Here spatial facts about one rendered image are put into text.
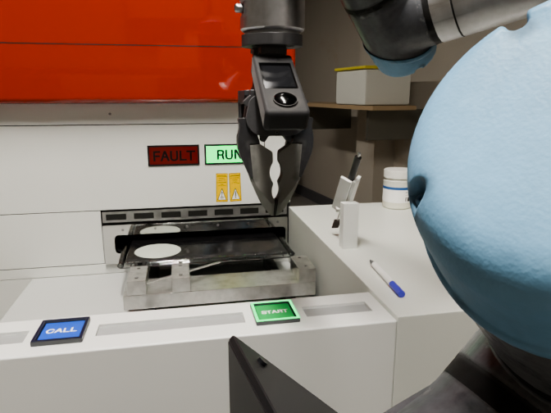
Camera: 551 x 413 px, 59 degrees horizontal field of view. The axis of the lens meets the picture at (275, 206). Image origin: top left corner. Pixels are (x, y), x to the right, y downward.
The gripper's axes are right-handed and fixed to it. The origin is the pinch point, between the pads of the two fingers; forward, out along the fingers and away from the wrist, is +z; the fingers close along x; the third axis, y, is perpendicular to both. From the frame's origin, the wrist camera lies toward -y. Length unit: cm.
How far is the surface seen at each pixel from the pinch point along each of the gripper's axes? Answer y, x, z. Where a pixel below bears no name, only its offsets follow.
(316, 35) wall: 481, -142, -75
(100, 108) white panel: 59, 28, -10
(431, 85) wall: 278, -172, -19
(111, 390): -4.0, 20.1, 20.0
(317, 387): -4.0, -4.7, 22.8
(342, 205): 24.2, -17.1, 6.1
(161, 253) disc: 47, 16, 21
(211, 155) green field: 58, 4, 1
